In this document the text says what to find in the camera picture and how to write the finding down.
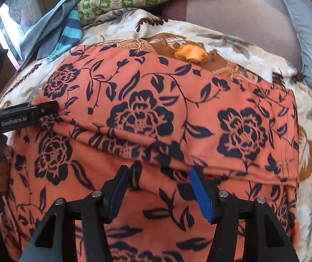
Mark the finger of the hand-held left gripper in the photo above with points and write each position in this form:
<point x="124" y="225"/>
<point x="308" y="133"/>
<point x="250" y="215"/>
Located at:
<point x="48" y="109"/>

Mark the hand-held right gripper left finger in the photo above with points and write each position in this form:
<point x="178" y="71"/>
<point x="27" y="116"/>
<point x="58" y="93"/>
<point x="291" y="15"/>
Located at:
<point x="119" y="193"/>

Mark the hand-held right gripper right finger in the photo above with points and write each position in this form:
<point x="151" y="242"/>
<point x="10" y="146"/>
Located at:
<point x="199" y="193"/>

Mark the orange floral print garment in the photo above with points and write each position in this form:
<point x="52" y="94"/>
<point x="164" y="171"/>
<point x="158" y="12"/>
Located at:
<point x="156" y="131"/>

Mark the teal striped cloth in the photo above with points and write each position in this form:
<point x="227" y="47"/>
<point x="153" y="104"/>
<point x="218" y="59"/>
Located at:
<point x="70" y="32"/>

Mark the grey-blue cloth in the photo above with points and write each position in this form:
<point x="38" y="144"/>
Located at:
<point x="44" y="21"/>

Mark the patterned glass window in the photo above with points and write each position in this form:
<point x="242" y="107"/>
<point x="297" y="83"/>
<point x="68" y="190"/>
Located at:
<point x="16" y="19"/>

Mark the brown embroidered garment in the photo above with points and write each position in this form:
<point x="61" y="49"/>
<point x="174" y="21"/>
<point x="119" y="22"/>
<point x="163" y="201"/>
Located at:
<point x="172" y="46"/>

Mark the light blue pillow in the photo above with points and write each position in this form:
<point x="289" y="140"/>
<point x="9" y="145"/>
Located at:
<point x="306" y="27"/>

